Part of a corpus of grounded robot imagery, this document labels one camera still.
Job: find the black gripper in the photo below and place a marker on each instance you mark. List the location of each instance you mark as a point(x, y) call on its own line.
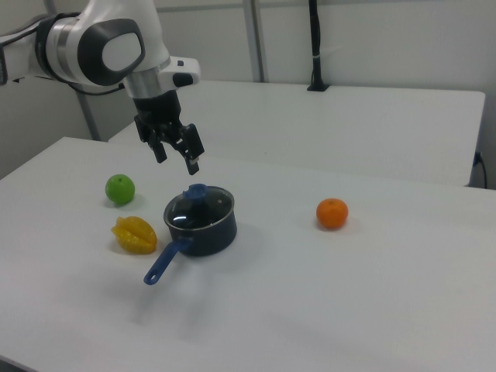
point(157, 112)

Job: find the glass lid with blue knob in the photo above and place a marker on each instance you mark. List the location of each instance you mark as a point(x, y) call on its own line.
point(205, 207)

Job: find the black pole with base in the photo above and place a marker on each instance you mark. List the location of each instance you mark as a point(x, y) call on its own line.
point(317, 46)

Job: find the green apple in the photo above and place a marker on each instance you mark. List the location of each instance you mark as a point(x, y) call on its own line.
point(120, 189)

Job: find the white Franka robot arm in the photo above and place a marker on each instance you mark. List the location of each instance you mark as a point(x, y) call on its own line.
point(116, 50)

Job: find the orange mandarin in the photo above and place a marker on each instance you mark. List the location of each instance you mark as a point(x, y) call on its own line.
point(332, 213)

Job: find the yellow starfruit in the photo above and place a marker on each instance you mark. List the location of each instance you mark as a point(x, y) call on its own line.
point(133, 235)

